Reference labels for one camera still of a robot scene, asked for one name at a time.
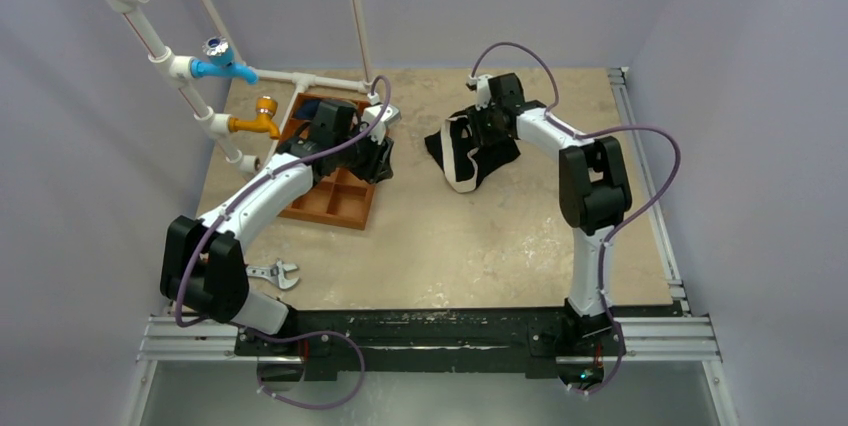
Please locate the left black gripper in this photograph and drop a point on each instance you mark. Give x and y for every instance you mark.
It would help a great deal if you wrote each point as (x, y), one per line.
(377, 166)

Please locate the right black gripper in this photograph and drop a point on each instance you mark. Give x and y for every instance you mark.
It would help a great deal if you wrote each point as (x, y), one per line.
(477, 129)

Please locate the orange compartment tray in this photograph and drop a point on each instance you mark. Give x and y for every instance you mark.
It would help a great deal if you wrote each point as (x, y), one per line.
(339, 200)

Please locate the black underwear white waistband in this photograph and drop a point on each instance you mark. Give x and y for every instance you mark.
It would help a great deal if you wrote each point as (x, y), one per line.
(464, 164)

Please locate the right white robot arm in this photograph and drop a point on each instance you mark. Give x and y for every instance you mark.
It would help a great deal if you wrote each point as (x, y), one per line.
(594, 191)

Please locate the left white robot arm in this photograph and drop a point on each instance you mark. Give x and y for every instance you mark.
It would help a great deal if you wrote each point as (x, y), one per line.
(203, 266)

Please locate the rolled navy blue underwear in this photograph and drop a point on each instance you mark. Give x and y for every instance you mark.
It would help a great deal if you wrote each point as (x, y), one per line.
(307, 111)

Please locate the orange plastic faucet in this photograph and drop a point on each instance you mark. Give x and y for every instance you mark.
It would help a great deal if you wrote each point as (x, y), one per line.
(265, 108)

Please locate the blue plastic faucet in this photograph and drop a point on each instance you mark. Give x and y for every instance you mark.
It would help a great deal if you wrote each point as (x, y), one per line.
(221, 62)

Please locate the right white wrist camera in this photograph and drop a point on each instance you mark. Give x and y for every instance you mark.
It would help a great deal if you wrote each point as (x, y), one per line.
(480, 86)

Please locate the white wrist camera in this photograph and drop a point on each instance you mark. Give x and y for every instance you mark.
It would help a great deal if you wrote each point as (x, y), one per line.
(480, 86)
(381, 118)

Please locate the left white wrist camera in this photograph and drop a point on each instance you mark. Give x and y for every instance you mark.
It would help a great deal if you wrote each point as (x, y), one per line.
(381, 118)

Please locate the red handled adjustable wrench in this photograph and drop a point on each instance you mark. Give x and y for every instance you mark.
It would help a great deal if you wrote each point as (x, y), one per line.
(276, 274)

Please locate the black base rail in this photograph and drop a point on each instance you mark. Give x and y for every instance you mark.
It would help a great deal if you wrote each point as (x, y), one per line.
(537, 342)

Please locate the aluminium frame rails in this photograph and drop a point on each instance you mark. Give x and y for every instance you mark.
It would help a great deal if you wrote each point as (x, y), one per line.
(661, 334)

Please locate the white pvc pipe frame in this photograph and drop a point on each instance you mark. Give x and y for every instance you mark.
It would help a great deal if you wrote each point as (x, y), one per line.
(175, 70)

